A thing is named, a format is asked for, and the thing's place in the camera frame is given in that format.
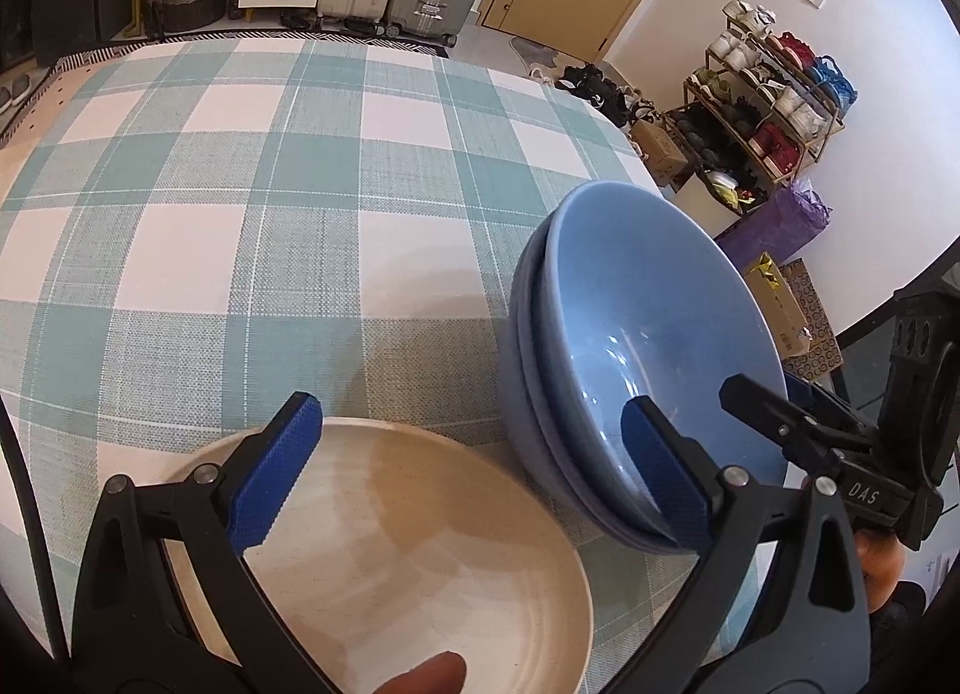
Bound gold metal shoe rack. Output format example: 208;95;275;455
682;7;845;196

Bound pile of black shoes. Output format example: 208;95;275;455
555;62;661;132

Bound cardboard box with yellow tape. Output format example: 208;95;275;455
742;251;815;361

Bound black cable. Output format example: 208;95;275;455
0;401;72;657

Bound cream plate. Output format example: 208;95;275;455
161;418;593;694

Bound purple bag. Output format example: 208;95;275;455
716;184;833;275

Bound shoe rack with shoes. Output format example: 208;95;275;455
675;0;860;215

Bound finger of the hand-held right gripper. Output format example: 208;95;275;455
718;373;880;476
784;373;882;436

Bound white box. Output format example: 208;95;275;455
671;172;743;241

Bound person's right hand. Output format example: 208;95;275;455
853;525;905;609

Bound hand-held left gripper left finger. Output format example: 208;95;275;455
71;392;338;694

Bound small cardboard box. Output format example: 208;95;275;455
628;119;691;189

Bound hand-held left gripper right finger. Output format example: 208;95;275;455
607;396;877;694

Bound person's left hand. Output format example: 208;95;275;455
373;651;466;694

